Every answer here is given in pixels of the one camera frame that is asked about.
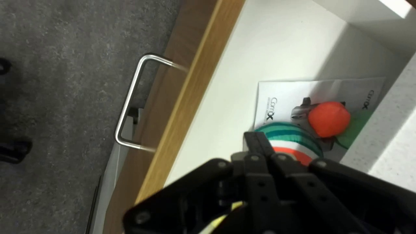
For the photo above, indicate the orange-red ball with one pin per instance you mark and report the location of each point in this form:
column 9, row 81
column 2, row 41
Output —
column 329, row 119

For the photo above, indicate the wooden drawer with metal handle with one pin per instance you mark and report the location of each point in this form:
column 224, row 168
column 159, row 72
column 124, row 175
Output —
column 204, row 90

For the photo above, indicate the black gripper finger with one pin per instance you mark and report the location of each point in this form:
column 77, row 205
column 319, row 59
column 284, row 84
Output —
column 258, row 146

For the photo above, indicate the printed paper manual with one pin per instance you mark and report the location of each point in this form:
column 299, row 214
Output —
column 292, row 102

